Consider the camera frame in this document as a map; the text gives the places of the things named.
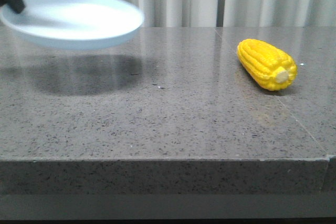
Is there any yellow toy corn cob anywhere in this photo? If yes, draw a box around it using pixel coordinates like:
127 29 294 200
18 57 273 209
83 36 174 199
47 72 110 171
237 38 298 91

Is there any light blue round plate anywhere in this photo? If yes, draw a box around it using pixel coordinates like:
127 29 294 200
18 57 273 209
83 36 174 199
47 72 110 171
1 0 144 50

